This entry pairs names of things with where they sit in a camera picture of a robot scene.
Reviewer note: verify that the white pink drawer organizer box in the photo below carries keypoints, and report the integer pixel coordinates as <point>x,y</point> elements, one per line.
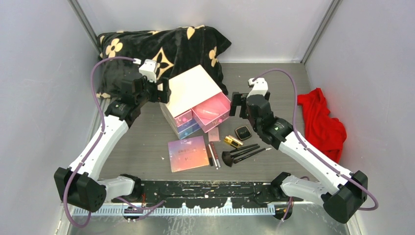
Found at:
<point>188,89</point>

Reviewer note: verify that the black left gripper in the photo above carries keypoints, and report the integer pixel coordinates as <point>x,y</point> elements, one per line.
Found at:
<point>157,96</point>

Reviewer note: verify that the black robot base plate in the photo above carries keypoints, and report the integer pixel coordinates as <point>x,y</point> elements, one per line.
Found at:
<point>207,194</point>

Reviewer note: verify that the black fan makeup brush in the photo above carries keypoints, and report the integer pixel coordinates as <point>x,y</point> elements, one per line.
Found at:
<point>228,158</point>

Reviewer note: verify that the silver lip pencil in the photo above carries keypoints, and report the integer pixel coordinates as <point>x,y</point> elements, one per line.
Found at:
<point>212,156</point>

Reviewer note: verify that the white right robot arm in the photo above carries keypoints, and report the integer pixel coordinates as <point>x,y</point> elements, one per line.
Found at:
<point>338,190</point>

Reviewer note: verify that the black floral plush blanket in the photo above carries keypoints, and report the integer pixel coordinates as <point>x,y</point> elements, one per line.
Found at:
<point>175,51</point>

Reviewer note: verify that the red cloth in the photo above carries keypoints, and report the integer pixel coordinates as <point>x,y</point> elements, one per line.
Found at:
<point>326,133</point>

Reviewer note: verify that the black thin makeup brush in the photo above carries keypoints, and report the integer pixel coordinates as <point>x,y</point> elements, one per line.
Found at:
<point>243,148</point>

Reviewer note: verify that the holographic eyeshadow palette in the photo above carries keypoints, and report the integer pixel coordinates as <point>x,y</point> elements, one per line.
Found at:
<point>187,154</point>

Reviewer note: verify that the black mascara tube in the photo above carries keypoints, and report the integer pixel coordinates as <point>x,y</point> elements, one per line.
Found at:
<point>209,154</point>

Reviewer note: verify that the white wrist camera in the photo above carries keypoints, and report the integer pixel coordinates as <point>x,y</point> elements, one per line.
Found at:
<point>258,86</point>
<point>148,69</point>

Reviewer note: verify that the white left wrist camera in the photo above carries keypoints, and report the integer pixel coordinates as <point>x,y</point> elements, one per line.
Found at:
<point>148,69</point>

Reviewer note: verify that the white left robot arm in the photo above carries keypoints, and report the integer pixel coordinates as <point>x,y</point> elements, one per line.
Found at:
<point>79,184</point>

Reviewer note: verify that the black square compact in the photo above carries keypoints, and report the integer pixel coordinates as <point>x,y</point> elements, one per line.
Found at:
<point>243,133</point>

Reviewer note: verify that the black long makeup brush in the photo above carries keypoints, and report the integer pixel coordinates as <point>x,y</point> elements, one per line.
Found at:
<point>248,156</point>

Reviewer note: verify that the small pink card packet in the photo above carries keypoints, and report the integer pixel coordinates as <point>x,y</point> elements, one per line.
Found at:
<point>213,134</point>

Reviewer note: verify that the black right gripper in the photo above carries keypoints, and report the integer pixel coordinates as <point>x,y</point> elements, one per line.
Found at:
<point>238,100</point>

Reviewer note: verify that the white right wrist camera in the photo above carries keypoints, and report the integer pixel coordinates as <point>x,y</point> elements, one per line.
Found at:
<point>258,86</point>

